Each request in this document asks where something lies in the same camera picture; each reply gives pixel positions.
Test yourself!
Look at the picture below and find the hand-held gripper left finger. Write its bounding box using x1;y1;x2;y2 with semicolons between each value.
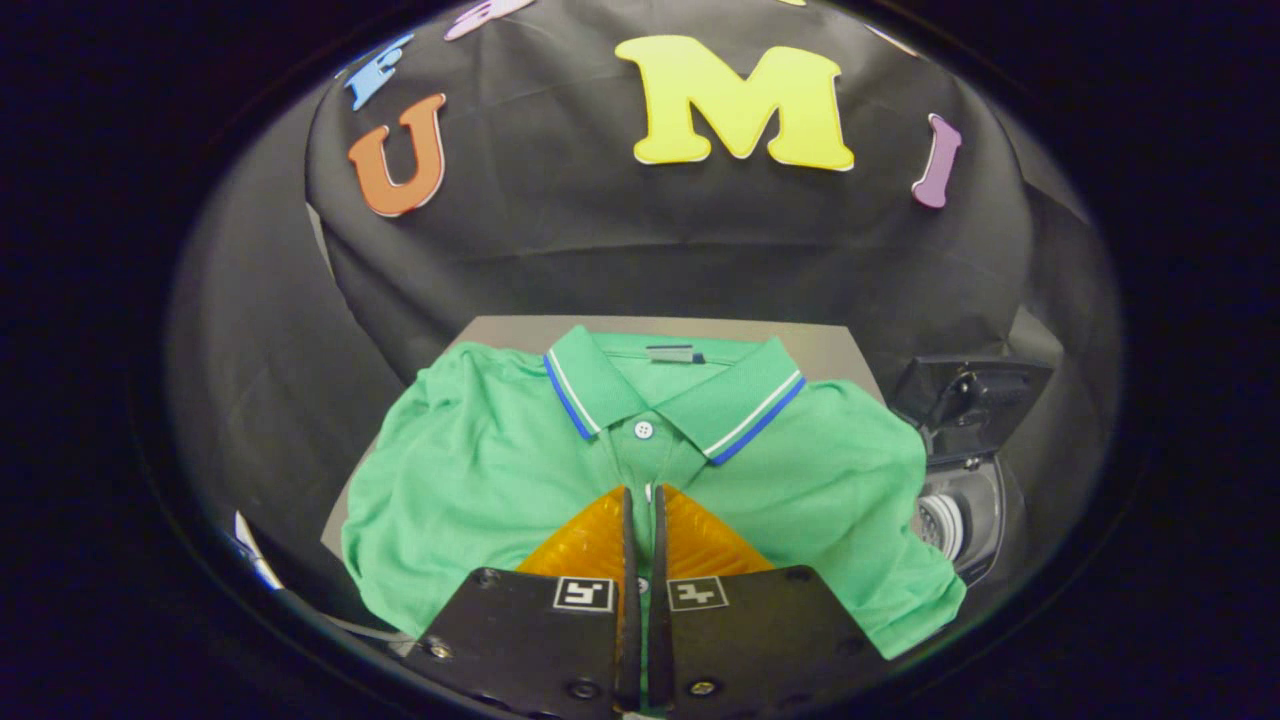
405;486;641;713

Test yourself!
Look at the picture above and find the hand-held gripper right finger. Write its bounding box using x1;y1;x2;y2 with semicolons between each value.
648;484;886;713

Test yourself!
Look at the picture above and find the green polo shirt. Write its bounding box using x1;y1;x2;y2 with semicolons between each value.
340;325;968;661

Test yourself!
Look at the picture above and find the white and blue object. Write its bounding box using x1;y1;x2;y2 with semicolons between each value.
235;512;286;591

